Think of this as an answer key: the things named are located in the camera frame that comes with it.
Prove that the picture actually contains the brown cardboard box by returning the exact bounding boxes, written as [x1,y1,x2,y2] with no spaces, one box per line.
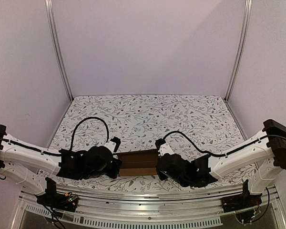
[117,149,158,177]

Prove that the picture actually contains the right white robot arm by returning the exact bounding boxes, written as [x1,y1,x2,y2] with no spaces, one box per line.
[155,119,286,208]

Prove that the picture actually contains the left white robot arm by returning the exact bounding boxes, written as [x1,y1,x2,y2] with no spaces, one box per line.
[0,125,122,207]

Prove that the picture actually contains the floral patterned table mat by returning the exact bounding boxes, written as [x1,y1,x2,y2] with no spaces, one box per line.
[38,94,257,193]

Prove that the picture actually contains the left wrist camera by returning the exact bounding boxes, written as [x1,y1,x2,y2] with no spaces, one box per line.
[104,137,121,153]

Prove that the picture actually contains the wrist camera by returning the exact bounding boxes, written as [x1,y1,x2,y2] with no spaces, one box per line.
[104,137,121,153]
[155,139,174,157]

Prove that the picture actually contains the aluminium front rail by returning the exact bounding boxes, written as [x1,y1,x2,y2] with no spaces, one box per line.
[10,184,286,229]

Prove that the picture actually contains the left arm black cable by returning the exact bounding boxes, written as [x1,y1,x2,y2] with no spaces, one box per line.
[69,116,110,153]

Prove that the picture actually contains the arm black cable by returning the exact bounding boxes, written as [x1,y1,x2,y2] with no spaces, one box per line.
[161,130,270,158]
[69,116,110,153]

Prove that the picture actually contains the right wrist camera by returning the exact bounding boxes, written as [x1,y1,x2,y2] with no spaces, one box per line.
[155,139,174,157]

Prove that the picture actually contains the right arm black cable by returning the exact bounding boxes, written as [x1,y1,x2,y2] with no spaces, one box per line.
[161,130,270,158]

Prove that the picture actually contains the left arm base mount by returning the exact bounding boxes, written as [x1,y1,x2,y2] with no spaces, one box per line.
[36,177,79,212]

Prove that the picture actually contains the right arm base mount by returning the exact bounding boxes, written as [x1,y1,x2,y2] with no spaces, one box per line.
[221,179,262,213]

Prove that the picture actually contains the left aluminium frame post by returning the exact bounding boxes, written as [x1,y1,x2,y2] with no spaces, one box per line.
[45,0,74,102]

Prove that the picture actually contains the aluminium frame post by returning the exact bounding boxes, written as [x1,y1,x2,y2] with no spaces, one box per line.
[45,0,74,102]
[224,0,253,103]

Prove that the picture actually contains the right aluminium frame post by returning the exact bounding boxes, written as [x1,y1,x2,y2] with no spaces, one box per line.
[224,0,253,103]

